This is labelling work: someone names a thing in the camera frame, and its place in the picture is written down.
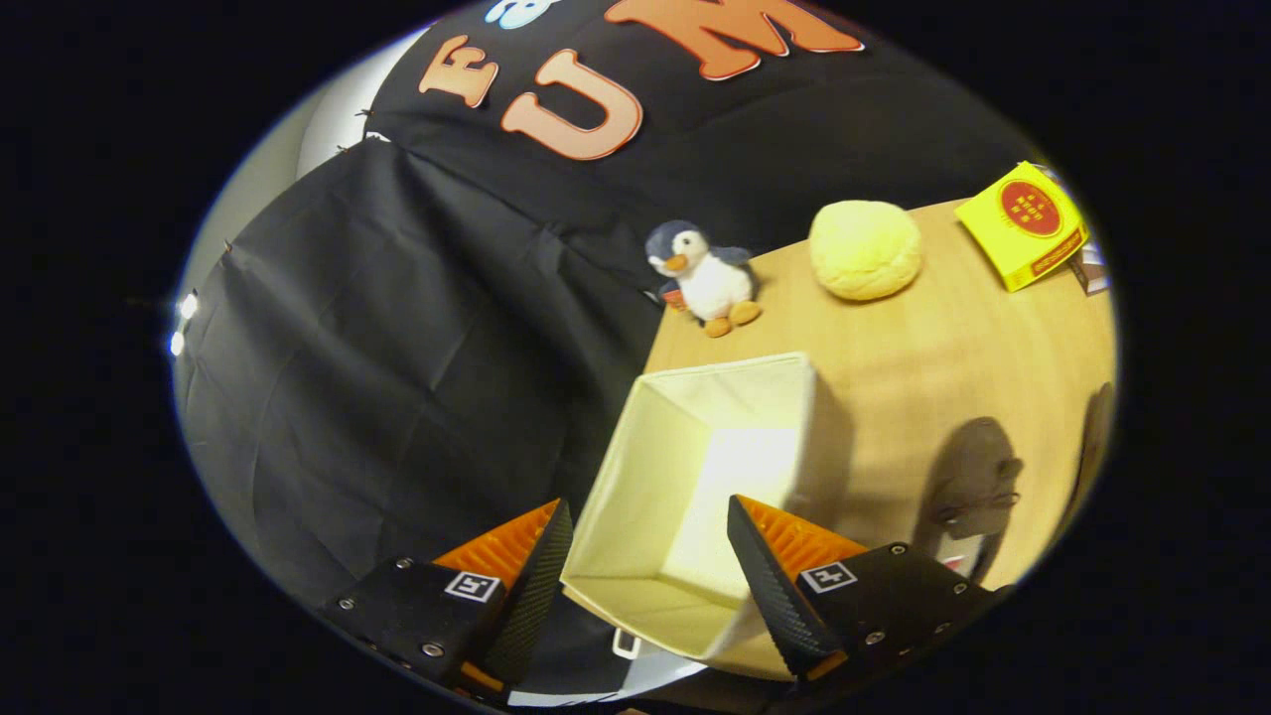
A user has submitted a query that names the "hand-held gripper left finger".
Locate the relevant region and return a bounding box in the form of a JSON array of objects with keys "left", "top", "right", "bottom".
[{"left": 323, "top": 499, "right": 575, "bottom": 694}]

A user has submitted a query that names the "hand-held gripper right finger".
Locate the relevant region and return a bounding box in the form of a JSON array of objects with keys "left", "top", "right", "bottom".
[{"left": 727, "top": 495, "right": 1014, "bottom": 684}]

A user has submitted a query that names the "brown fabric storage box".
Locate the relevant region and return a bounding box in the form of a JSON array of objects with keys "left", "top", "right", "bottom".
[{"left": 516, "top": 352, "right": 818, "bottom": 696}]

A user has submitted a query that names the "penguin plush toy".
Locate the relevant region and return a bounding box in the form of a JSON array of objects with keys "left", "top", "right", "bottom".
[{"left": 645, "top": 219, "right": 764, "bottom": 340}]

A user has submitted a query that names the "yellow round plush bun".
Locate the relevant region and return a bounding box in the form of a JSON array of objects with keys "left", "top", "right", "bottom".
[{"left": 808, "top": 200, "right": 923, "bottom": 302}]

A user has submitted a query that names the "yellow book with red circle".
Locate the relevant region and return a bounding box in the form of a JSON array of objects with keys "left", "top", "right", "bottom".
[{"left": 955, "top": 161, "right": 1090, "bottom": 293}]

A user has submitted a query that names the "plain white book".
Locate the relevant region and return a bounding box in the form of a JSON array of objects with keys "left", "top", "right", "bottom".
[{"left": 1068, "top": 240, "right": 1112, "bottom": 297}]

